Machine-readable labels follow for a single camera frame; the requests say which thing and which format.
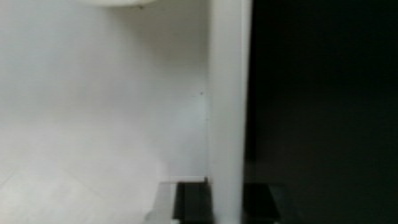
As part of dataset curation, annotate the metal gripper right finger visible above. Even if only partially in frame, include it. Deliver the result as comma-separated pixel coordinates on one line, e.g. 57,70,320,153
244,183,281,224

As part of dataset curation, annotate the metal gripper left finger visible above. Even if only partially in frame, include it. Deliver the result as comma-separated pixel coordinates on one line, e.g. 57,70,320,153
173,182,214,224

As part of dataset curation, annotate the white square tabletop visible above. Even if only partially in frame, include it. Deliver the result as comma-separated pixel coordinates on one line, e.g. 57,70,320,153
0,0,253,224

